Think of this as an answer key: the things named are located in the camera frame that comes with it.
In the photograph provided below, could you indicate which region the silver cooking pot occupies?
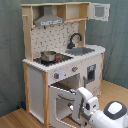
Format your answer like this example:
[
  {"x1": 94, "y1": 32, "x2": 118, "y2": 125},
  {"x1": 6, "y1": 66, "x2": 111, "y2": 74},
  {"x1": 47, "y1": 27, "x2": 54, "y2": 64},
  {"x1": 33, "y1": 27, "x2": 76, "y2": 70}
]
[{"x1": 41, "y1": 51, "x2": 56, "y2": 61}]

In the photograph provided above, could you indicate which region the stove knob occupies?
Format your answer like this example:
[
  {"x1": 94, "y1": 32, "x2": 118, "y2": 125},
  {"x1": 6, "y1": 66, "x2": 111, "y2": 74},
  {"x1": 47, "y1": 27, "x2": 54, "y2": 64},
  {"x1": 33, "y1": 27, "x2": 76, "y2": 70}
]
[
  {"x1": 54, "y1": 73, "x2": 60, "y2": 79},
  {"x1": 72, "y1": 67, "x2": 78, "y2": 72}
]

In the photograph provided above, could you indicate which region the white microwave door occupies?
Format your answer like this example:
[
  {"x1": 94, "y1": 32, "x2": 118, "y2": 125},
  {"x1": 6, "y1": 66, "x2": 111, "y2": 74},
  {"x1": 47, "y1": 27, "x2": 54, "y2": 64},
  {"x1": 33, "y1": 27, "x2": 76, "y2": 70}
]
[{"x1": 88, "y1": 3, "x2": 110, "y2": 21}]

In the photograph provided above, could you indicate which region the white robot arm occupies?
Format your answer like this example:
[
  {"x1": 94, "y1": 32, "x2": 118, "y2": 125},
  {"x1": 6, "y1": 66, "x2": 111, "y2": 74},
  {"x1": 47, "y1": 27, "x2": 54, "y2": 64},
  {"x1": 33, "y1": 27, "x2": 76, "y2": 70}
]
[{"x1": 72, "y1": 87, "x2": 128, "y2": 128}]

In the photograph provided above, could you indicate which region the wooden toy kitchen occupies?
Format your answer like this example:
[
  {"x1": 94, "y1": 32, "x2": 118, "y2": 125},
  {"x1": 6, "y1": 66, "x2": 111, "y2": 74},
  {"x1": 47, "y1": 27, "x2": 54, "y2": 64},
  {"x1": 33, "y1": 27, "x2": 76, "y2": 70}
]
[{"x1": 22, "y1": 2, "x2": 105, "y2": 128}]

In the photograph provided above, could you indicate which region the white cabinet door with dispenser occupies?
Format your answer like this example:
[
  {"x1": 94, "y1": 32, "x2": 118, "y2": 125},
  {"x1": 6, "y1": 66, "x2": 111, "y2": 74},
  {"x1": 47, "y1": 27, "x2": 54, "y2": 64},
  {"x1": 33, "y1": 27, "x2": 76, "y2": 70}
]
[{"x1": 81, "y1": 56, "x2": 102, "y2": 96}]

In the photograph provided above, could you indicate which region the white oven door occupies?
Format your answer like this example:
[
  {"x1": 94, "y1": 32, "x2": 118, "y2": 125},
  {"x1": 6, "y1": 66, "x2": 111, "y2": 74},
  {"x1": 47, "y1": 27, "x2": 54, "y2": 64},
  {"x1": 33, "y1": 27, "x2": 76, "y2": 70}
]
[{"x1": 49, "y1": 86, "x2": 76, "y2": 128}]

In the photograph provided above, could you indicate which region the grey sink basin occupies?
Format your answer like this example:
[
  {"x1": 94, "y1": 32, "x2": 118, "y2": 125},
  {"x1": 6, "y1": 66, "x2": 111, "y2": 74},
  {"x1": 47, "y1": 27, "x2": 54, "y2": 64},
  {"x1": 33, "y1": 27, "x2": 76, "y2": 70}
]
[{"x1": 66, "y1": 47, "x2": 94, "y2": 56}]

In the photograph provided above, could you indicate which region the grey range hood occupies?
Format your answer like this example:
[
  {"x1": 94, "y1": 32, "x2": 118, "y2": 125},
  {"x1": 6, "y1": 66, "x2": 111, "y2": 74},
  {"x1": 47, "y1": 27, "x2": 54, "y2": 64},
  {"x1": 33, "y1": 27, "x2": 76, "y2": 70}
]
[{"x1": 35, "y1": 5, "x2": 64, "y2": 27}]

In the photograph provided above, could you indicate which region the right stove knob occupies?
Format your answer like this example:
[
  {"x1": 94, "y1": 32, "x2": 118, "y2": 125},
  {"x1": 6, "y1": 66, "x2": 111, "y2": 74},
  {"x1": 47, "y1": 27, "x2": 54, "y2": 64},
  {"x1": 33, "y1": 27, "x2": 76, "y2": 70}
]
[{"x1": 72, "y1": 67, "x2": 78, "y2": 72}]

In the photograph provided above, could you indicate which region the left stove knob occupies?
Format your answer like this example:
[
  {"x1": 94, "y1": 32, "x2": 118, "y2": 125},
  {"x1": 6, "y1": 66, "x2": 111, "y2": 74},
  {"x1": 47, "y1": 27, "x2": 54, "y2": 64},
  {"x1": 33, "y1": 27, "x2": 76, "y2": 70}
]
[{"x1": 54, "y1": 73, "x2": 60, "y2": 79}]

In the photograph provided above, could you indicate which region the black stovetop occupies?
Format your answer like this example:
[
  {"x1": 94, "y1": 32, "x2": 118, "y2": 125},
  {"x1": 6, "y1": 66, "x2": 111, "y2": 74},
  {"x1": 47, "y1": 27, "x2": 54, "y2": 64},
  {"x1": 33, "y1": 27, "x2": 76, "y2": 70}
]
[{"x1": 34, "y1": 53, "x2": 71, "y2": 67}]

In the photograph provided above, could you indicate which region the black faucet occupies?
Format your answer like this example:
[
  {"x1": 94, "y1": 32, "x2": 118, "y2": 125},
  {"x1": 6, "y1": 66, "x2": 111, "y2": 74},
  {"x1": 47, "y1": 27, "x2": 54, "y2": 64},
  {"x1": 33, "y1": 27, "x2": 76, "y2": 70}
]
[{"x1": 67, "y1": 33, "x2": 82, "y2": 49}]

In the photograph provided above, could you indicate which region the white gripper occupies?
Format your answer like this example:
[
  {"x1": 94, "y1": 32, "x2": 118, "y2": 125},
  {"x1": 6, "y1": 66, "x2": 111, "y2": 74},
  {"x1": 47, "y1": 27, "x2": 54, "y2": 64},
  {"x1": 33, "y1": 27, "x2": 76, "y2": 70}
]
[{"x1": 68, "y1": 87, "x2": 99, "y2": 125}]

